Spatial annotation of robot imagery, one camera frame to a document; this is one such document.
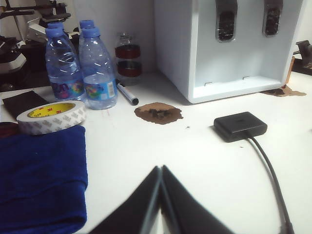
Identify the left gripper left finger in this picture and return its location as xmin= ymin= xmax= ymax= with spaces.
xmin=89 ymin=165 xmax=162 ymax=234

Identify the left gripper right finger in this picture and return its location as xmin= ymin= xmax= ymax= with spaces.
xmin=161 ymin=165 xmax=236 ymax=234

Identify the black USB hub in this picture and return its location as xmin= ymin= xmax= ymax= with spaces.
xmin=214 ymin=111 xmax=268 ymax=143

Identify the blue cloth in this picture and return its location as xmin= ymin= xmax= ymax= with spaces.
xmin=0 ymin=125 xmax=88 ymax=234

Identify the black marker pen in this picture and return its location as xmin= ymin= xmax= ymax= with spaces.
xmin=116 ymin=79 xmax=139 ymax=106

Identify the white double-sided tape roll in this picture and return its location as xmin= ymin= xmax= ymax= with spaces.
xmin=16 ymin=100 xmax=87 ymax=136

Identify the clear jar with red bands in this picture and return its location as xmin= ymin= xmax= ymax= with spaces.
xmin=115 ymin=32 xmax=142 ymax=86

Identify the black flat foam piece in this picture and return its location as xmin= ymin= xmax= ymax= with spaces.
xmin=2 ymin=90 xmax=49 ymax=117

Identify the white AUX water dispenser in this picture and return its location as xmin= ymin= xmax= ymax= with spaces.
xmin=153 ymin=0 xmax=307 ymax=105

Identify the black soldering iron stand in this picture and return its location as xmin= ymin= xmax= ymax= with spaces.
xmin=291 ymin=40 xmax=312 ymax=76

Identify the black white lab equipment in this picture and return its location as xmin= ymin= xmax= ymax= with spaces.
xmin=0 ymin=0 xmax=74 ymax=88

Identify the black hub cable with plug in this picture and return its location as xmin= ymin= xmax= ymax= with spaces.
xmin=248 ymin=136 xmax=296 ymax=234

